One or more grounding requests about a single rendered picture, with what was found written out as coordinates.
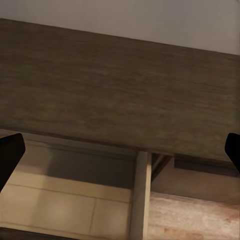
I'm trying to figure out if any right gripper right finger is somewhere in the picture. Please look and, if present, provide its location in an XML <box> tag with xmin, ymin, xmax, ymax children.
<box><xmin>224</xmin><ymin>132</ymin><xmax>240</xmax><ymax>172</ymax></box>

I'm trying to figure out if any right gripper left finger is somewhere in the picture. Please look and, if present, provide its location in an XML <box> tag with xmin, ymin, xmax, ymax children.
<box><xmin>0</xmin><ymin>133</ymin><xmax>26</xmax><ymax>192</ymax></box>

